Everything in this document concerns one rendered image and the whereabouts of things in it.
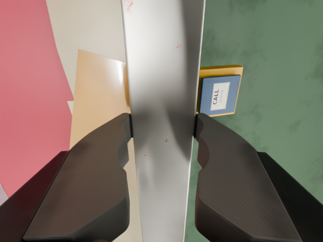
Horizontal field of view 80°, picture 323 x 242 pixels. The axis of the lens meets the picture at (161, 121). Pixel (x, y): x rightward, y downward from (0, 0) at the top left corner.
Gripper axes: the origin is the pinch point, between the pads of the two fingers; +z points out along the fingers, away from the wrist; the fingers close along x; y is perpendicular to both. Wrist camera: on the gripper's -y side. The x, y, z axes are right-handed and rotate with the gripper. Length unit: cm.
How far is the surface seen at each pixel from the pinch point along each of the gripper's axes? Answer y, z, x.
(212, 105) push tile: 14.2, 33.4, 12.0
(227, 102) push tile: 14.0, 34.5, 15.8
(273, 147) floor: 123, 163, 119
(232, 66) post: 5.6, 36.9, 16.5
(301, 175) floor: 179, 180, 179
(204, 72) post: 6.4, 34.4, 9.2
